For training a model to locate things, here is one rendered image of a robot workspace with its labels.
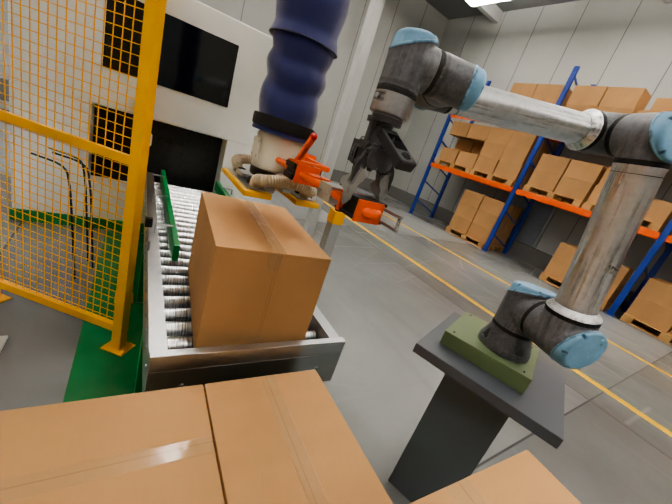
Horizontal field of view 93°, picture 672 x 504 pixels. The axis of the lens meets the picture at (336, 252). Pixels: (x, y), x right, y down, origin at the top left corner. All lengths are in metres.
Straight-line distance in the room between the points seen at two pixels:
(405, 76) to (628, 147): 0.65
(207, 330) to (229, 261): 0.26
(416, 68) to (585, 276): 0.76
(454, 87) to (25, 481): 1.18
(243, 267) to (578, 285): 1.01
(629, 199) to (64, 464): 1.48
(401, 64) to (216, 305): 0.85
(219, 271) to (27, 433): 0.55
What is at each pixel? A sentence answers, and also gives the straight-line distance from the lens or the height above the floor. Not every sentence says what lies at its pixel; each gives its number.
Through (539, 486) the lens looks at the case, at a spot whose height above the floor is 0.94.
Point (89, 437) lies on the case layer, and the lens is 1.03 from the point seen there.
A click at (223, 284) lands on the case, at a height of 0.82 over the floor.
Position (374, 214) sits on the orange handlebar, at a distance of 0.71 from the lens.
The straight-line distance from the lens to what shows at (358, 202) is 0.70.
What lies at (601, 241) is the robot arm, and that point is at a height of 1.31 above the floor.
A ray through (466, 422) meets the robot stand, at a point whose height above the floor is 0.51.
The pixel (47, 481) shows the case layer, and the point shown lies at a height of 0.54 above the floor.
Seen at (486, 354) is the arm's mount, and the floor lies 0.81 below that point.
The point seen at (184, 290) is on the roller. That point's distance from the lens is 1.56.
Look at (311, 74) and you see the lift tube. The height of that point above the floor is 1.51.
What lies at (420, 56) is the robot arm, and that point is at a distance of 0.76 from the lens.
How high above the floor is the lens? 1.34
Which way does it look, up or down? 19 degrees down
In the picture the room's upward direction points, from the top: 19 degrees clockwise
